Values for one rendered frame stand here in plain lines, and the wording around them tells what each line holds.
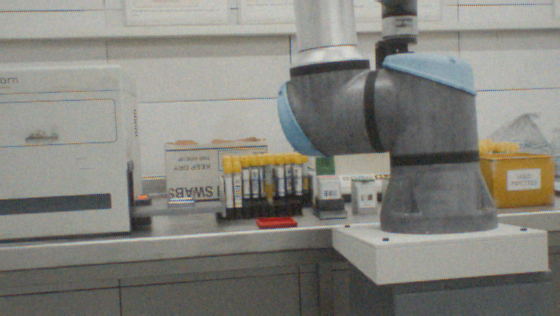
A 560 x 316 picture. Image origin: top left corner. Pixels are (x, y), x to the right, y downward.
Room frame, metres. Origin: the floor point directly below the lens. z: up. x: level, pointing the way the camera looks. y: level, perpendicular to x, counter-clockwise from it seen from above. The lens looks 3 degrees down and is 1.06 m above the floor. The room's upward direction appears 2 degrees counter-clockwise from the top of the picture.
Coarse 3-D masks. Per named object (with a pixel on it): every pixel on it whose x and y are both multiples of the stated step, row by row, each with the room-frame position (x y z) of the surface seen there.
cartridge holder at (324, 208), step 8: (320, 200) 1.11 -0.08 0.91; (328, 200) 1.11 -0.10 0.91; (336, 200) 1.12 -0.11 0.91; (312, 208) 1.18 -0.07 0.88; (320, 208) 1.11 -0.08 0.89; (328, 208) 1.11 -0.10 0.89; (336, 208) 1.11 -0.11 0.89; (344, 208) 1.12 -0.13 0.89; (320, 216) 1.09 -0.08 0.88; (328, 216) 1.10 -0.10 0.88; (336, 216) 1.10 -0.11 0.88; (344, 216) 1.10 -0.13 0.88
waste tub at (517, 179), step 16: (480, 160) 1.18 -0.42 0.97; (496, 160) 1.14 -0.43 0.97; (512, 160) 1.14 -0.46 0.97; (528, 160) 1.14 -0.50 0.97; (544, 160) 1.15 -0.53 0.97; (496, 176) 1.14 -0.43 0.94; (512, 176) 1.14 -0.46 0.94; (528, 176) 1.14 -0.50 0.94; (544, 176) 1.15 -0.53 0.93; (496, 192) 1.14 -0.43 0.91; (512, 192) 1.14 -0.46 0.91; (528, 192) 1.14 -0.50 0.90; (544, 192) 1.15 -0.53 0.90
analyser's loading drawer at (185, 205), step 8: (168, 192) 1.04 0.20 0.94; (192, 192) 1.05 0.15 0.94; (168, 200) 1.04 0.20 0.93; (176, 200) 1.10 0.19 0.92; (184, 200) 1.10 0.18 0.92; (192, 200) 1.10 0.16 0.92; (224, 200) 1.05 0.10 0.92; (136, 208) 1.06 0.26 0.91; (144, 208) 1.06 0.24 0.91; (152, 208) 1.06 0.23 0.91; (160, 208) 1.05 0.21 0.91; (168, 208) 1.04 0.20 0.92; (176, 208) 1.04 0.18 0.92; (184, 208) 1.04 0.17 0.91; (192, 208) 1.04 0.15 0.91; (200, 208) 1.05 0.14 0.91; (208, 208) 1.05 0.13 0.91; (216, 208) 1.05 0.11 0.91; (224, 208) 1.05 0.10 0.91; (136, 216) 1.03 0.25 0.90; (144, 216) 1.04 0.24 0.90; (224, 216) 1.05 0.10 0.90
